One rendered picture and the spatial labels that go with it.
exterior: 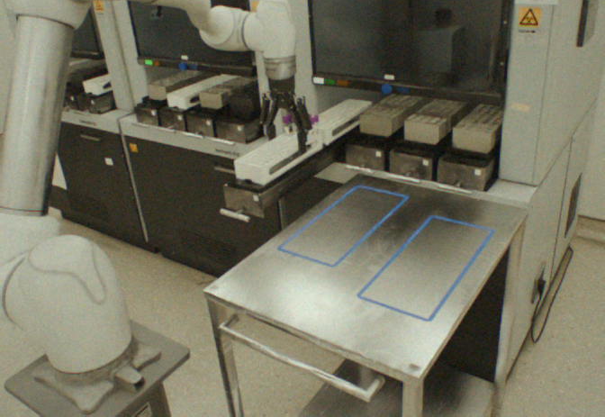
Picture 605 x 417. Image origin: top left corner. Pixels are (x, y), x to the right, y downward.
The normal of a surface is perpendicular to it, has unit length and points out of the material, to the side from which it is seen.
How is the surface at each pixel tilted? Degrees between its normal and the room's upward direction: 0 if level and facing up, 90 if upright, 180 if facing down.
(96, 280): 70
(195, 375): 0
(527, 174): 90
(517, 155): 90
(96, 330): 88
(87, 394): 15
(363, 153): 90
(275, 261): 0
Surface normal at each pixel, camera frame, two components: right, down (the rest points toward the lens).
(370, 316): -0.07, -0.89
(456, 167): -0.57, 0.40
